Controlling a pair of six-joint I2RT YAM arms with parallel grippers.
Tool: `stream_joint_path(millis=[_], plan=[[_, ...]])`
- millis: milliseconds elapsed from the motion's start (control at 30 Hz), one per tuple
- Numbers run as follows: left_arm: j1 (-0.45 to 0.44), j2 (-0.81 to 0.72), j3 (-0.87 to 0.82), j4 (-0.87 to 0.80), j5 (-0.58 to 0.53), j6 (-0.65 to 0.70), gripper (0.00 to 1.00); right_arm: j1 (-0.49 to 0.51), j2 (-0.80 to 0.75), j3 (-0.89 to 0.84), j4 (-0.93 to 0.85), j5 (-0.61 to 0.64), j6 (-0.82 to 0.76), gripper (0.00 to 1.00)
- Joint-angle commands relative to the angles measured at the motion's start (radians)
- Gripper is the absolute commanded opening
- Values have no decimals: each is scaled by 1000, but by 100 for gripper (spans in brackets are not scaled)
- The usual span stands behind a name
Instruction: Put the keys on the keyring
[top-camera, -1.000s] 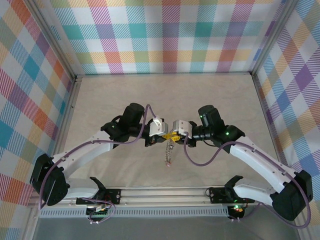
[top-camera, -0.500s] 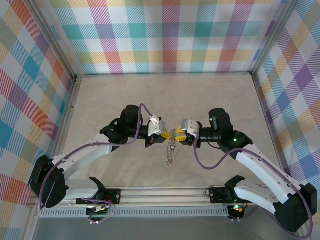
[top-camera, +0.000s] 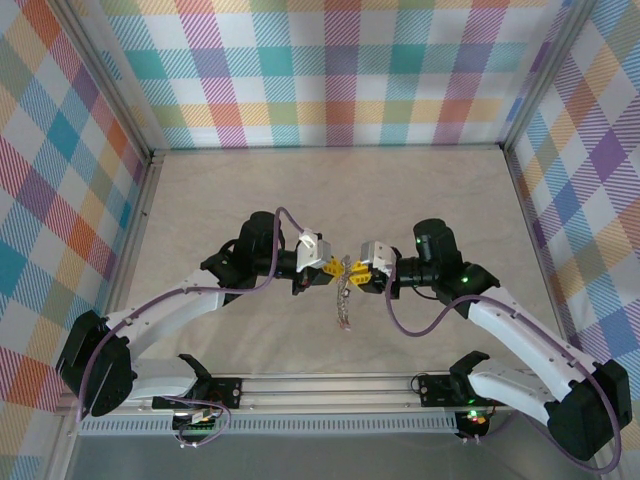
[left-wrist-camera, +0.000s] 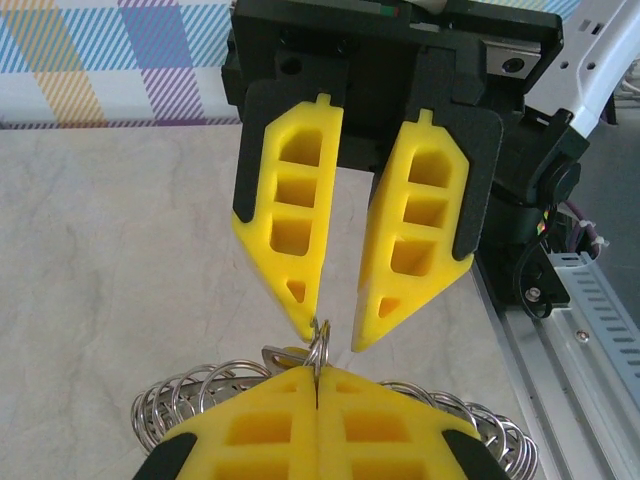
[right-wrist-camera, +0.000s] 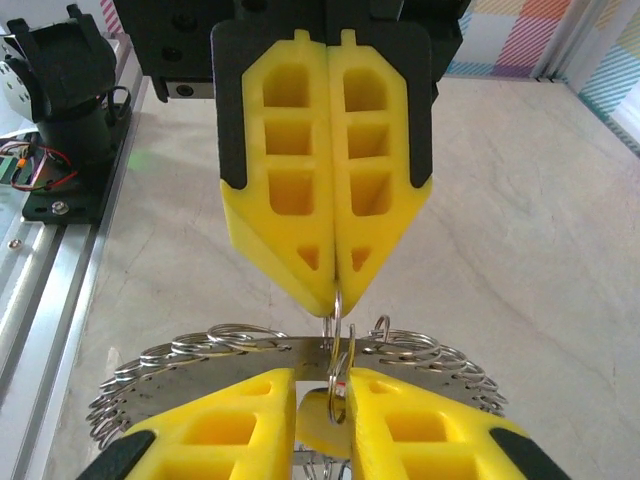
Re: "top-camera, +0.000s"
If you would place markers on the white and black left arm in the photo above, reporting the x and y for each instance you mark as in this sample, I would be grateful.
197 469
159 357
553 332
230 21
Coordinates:
165 310

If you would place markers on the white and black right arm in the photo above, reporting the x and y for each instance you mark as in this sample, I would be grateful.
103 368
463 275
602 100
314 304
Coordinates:
520 330

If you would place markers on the controller board with lit LED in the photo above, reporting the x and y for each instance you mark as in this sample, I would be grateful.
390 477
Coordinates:
475 419

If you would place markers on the controller board with green connector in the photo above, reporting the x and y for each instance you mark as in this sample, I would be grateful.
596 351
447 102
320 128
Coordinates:
200 417

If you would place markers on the grey metal panel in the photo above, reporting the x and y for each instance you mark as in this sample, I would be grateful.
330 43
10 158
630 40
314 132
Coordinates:
325 460

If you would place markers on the thin aluminium frame rail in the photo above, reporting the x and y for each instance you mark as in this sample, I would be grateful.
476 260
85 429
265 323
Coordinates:
142 210
526 210

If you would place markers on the wide grooved aluminium frame rail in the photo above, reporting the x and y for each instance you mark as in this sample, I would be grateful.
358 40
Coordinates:
325 392

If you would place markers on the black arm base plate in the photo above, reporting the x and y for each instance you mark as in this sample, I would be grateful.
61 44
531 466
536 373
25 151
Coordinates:
435 392
227 392

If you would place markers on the aluminium frame post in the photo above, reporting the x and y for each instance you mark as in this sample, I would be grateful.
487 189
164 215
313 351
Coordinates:
550 65
100 75

